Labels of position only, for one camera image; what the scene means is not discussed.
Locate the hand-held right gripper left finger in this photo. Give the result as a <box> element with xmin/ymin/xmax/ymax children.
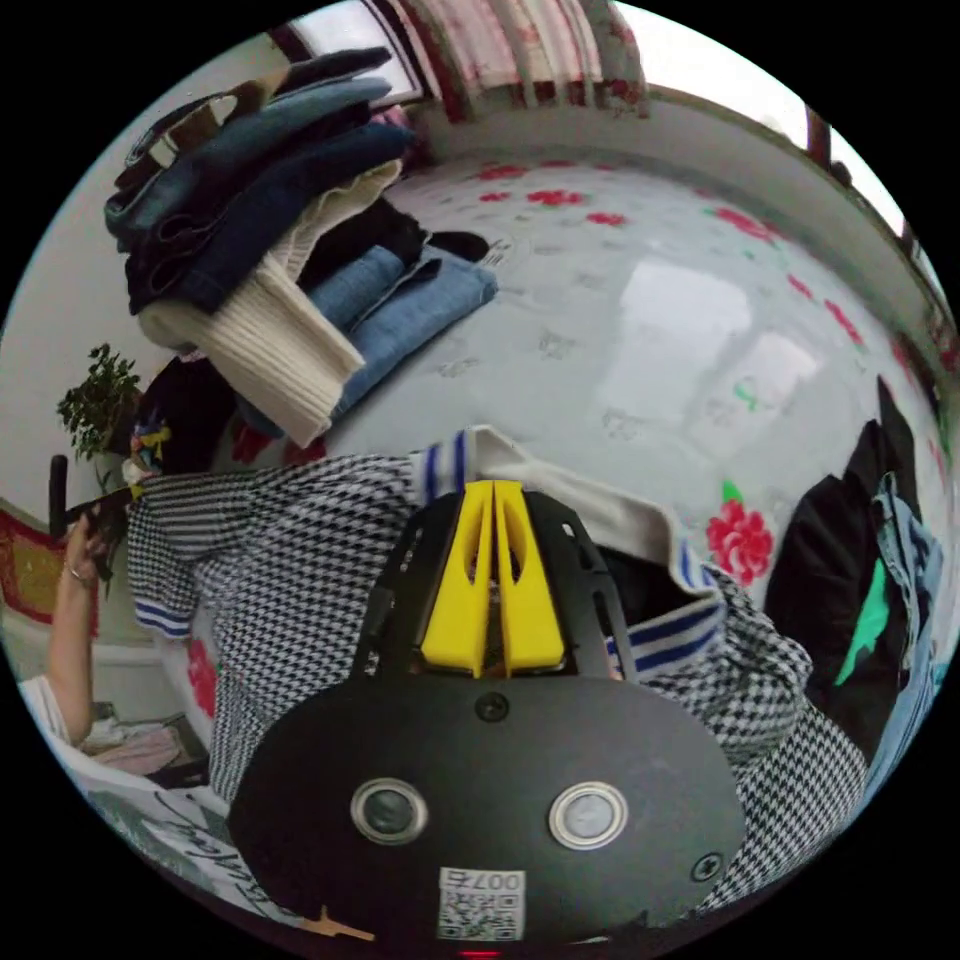
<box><xmin>420</xmin><ymin>480</ymin><xmax>494</xmax><ymax>679</ymax></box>

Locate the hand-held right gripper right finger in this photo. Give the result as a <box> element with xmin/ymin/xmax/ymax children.
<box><xmin>494</xmin><ymin>480</ymin><xmax>567</xmax><ymax>679</ymax></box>

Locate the black and white checkered jacket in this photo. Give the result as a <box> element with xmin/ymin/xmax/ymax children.
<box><xmin>125</xmin><ymin>424</ymin><xmax>873</xmax><ymax>918</ymax></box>

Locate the person's left forearm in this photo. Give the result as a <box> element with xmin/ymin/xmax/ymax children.
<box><xmin>41</xmin><ymin>575</ymin><xmax>100</xmax><ymax>745</ymax></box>

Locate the person's left hand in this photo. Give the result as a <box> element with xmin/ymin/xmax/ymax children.
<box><xmin>62</xmin><ymin>517</ymin><xmax>115</xmax><ymax>590</ymax></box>

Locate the green potted plant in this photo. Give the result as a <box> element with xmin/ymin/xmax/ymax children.
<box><xmin>56</xmin><ymin>343</ymin><xmax>145</xmax><ymax>489</ymax></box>

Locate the pile of clothes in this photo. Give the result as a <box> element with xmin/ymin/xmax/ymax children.
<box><xmin>103</xmin><ymin>46</ymin><xmax>502</xmax><ymax>450</ymax></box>
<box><xmin>763</xmin><ymin>374</ymin><xmax>948</xmax><ymax>796</ymax></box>

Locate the red and white floral curtain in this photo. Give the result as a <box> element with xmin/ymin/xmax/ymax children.
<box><xmin>367</xmin><ymin>0</ymin><xmax>652</xmax><ymax>125</ymax></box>

